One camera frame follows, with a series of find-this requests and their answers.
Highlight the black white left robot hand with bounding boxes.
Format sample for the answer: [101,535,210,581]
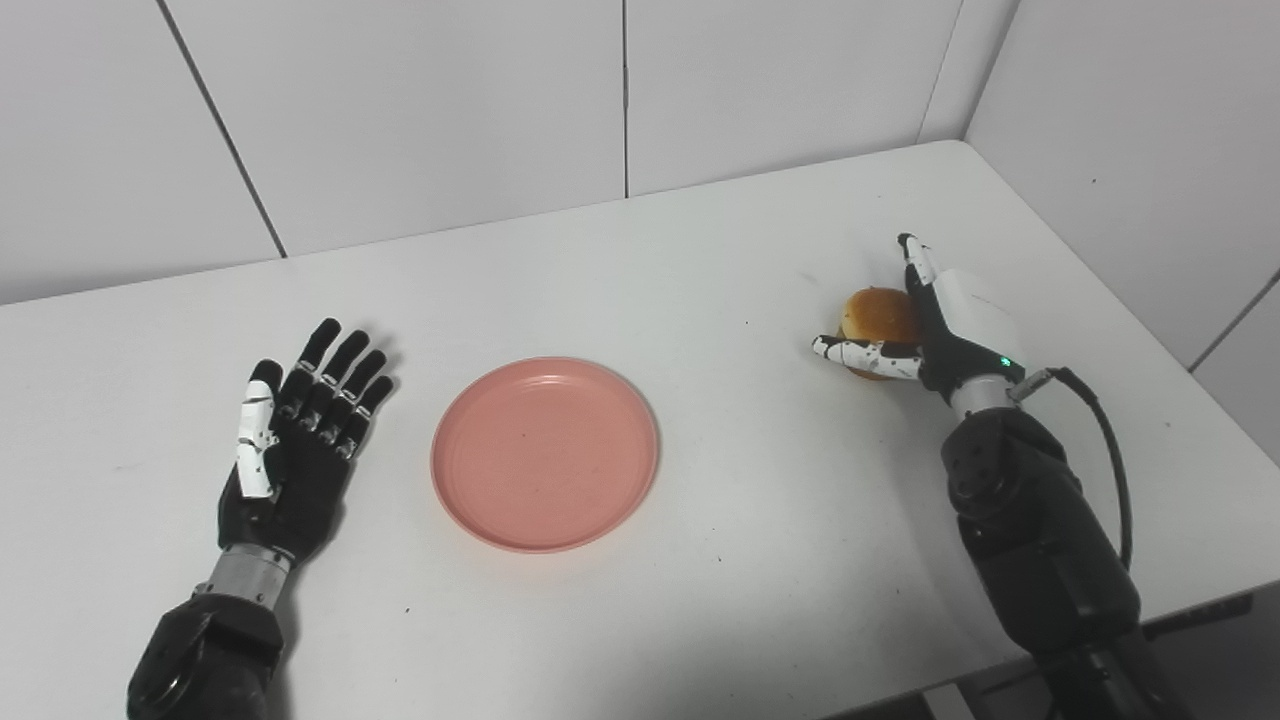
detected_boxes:
[217,318,396,566]

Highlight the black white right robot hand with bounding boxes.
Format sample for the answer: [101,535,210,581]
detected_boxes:
[812,233,1027,393]

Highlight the toy hamburger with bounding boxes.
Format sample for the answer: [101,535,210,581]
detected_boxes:
[836,287,926,382]

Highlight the pink round plate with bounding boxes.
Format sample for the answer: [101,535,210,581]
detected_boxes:
[431,357,661,553]

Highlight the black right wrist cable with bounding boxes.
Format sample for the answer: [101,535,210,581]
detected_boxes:
[1010,367,1134,571]

